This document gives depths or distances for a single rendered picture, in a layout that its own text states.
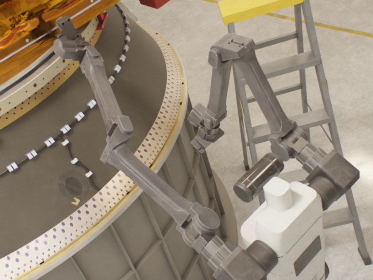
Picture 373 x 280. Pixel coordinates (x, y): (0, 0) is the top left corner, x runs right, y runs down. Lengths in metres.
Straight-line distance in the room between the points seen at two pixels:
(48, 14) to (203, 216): 1.00
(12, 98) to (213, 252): 0.94
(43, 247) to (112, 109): 0.66
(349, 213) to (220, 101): 1.39
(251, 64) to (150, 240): 1.12
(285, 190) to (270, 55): 3.39
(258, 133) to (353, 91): 1.76
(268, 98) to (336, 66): 2.92
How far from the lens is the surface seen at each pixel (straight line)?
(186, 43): 5.29
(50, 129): 2.09
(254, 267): 1.49
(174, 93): 2.55
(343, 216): 3.02
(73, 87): 2.16
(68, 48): 1.92
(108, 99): 1.76
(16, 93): 2.00
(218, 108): 1.89
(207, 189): 3.02
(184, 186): 2.62
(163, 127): 2.37
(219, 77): 1.76
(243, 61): 1.61
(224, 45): 1.64
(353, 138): 3.89
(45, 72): 2.05
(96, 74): 1.84
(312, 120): 2.66
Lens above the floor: 2.66
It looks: 40 degrees down
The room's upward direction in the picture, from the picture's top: 18 degrees counter-clockwise
